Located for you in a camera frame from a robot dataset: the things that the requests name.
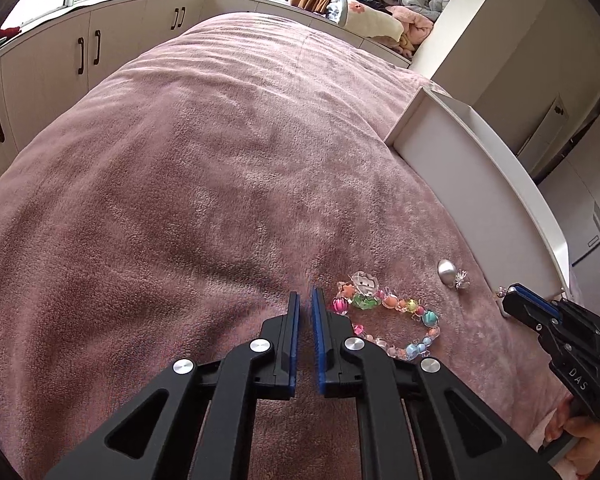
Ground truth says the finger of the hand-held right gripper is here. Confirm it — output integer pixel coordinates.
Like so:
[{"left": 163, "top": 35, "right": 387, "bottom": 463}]
[
  {"left": 502, "top": 292, "right": 551, "bottom": 332},
  {"left": 511, "top": 283, "right": 564, "bottom": 322}
]

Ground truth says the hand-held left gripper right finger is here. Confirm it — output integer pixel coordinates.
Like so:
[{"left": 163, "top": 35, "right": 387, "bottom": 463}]
[{"left": 311, "top": 286, "right": 564, "bottom": 480}]

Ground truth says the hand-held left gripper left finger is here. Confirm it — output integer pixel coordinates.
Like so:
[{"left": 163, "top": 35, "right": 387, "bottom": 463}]
[{"left": 42, "top": 291, "right": 301, "bottom": 480}]

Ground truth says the silver dome ring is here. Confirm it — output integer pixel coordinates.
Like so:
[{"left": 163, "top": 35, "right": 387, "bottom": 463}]
[{"left": 437, "top": 259, "right": 459, "bottom": 286}]

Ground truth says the multicolour candy bead bracelet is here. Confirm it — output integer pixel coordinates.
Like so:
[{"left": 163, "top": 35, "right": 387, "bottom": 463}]
[{"left": 331, "top": 271, "right": 442, "bottom": 361}]

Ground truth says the white plastic storage box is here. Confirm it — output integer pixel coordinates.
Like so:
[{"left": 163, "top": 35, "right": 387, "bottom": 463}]
[{"left": 382, "top": 86, "right": 575, "bottom": 306}]

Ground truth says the person's right hand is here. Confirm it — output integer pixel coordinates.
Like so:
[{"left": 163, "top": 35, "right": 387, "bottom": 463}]
[{"left": 554, "top": 411, "right": 600, "bottom": 477}]

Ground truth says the grey refrigerator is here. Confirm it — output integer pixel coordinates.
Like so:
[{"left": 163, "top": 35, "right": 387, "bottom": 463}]
[{"left": 537, "top": 150, "right": 600, "bottom": 271}]

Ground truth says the beige door with knob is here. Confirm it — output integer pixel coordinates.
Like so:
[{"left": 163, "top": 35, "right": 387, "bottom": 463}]
[{"left": 517, "top": 94, "right": 569, "bottom": 172}]

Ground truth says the pink fleece bed blanket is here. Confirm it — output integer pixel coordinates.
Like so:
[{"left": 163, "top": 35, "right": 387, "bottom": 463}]
[{"left": 0, "top": 10, "right": 576, "bottom": 480}]

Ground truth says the pink folded blanket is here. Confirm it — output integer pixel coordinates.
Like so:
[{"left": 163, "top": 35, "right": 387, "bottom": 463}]
[{"left": 387, "top": 5, "right": 437, "bottom": 59}]

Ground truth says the grey fleece blanket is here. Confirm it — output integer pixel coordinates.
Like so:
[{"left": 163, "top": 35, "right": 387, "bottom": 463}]
[{"left": 380, "top": 0, "right": 454, "bottom": 22}]

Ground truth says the white window seat cabinet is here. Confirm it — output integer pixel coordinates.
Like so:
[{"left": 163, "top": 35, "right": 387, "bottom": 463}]
[{"left": 0, "top": 0, "right": 414, "bottom": 206}]

